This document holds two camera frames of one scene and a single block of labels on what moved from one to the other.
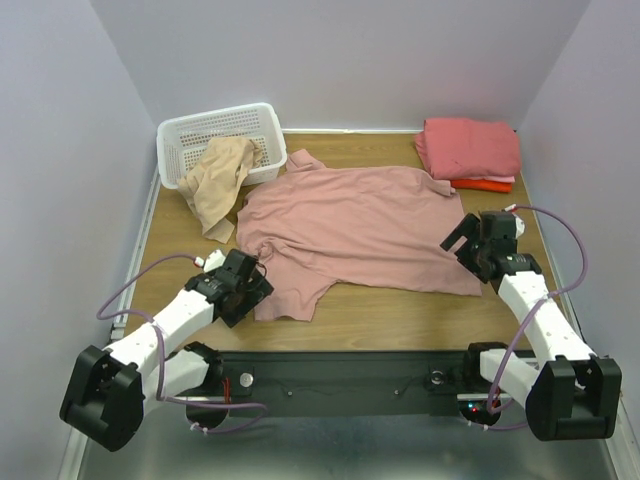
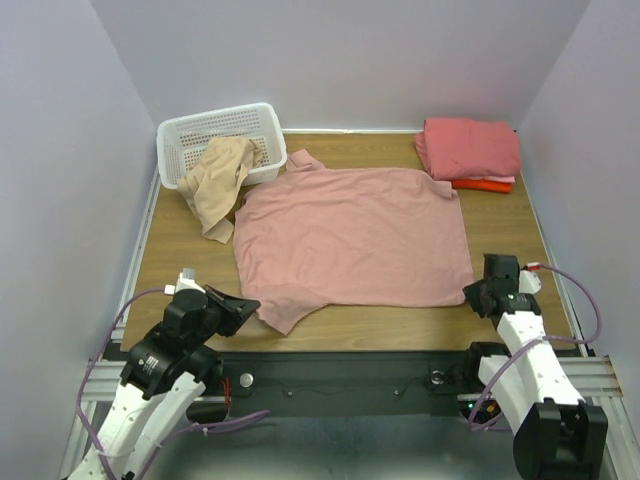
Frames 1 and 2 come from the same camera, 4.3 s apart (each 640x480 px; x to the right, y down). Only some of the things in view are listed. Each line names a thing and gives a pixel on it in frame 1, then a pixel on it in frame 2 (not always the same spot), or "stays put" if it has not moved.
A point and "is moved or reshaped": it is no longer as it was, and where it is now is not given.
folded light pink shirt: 507,179 stays put
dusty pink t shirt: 390,228 is moved or reshaped
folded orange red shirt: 496,186 stays put
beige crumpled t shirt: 214,181 stays put
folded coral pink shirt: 464,148 stays put
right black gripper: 463,241 to 476,296
